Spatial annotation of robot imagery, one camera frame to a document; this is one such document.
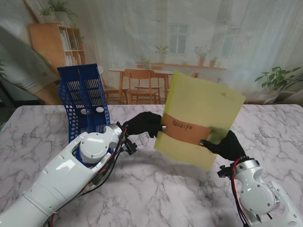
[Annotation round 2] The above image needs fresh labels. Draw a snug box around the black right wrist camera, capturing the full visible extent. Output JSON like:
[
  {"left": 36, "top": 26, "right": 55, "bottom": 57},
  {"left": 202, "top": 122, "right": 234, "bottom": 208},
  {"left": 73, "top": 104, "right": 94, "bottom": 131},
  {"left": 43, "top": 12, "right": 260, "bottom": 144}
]
[{"left": 217, "top": 165, "right": 235, "bottom": 179}]

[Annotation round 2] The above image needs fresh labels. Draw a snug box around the red and black right arm cable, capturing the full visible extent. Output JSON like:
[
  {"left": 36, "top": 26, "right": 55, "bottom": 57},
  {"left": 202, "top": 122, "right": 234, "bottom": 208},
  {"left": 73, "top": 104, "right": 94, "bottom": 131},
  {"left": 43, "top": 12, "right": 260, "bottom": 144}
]
[{"left": 231, "top": 158, "right": 250, "bottom": 227}]

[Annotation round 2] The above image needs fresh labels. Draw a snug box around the blue perforated plastic file rack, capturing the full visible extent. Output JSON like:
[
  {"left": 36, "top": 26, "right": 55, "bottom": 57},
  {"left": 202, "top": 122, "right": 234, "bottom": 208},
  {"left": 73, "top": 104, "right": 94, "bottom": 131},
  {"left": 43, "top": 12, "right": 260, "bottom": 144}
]
[{"left": 56, "top": 63, "right": 112, "bottom": 169}]

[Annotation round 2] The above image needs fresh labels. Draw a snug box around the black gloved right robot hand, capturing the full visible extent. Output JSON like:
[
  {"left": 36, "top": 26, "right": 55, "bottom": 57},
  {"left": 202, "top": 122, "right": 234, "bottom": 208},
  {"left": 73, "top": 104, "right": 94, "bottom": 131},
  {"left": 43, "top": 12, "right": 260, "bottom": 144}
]
[{"left": 199, "top": 130, "right": 245, "bottom": 161}]

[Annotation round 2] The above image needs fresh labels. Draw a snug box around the printed dining room backdrop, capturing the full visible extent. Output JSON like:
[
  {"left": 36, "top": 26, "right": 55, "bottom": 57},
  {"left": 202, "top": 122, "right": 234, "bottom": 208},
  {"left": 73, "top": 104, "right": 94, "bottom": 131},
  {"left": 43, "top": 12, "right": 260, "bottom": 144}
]
[{"left": 0, "top": 0, "right": 303, "bottom": 106}]

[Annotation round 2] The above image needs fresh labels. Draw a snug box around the yellow-green translucent file folder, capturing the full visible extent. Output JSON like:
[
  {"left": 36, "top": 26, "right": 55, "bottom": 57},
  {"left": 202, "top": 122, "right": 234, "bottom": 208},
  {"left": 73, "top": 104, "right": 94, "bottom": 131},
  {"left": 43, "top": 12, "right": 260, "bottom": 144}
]
[{"left": 153, "top": 70, "right": 246, "bottom": 171}]

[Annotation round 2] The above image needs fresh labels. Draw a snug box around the pink paper receipt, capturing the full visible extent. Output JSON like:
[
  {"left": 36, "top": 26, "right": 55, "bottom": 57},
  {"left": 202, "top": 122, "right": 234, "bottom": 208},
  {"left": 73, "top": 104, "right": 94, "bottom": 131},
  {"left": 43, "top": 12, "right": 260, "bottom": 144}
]
[{"left": 160, "top": 113, "right": 212, "bottom": 145}]

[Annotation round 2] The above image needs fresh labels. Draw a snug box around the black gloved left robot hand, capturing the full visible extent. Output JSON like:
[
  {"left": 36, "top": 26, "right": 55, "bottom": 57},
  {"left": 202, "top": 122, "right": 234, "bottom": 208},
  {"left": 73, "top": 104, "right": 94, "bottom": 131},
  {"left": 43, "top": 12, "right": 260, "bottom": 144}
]
[{"left": 123, "top": 112, "right": 168, "bottom": 139}]

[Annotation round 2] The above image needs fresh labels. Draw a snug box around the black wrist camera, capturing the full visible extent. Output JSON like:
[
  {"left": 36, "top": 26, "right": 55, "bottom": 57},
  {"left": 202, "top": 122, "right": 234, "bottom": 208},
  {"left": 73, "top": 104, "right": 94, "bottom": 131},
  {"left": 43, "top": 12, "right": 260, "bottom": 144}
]
[
  {"left": 217, "top": 165, "right": 235, "bottom": 179},
  {"left": 123, "top": 140, "right": 138, "bottom": 156}
]

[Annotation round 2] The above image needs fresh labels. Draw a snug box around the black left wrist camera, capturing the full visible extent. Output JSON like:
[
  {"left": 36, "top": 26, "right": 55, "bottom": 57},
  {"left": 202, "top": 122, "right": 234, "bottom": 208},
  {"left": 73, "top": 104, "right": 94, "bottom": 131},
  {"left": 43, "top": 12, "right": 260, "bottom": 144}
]
[{"left": 123, "top": 140, "right": 138, "bottom": 156}]

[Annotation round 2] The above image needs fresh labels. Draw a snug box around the black and red left arm cable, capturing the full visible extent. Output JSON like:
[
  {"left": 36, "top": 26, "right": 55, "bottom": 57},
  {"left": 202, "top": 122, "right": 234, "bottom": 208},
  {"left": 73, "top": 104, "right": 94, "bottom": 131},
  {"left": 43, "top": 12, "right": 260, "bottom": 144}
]
[{"left": 45, "top": 124, "right": 130, "bottom": 227}]

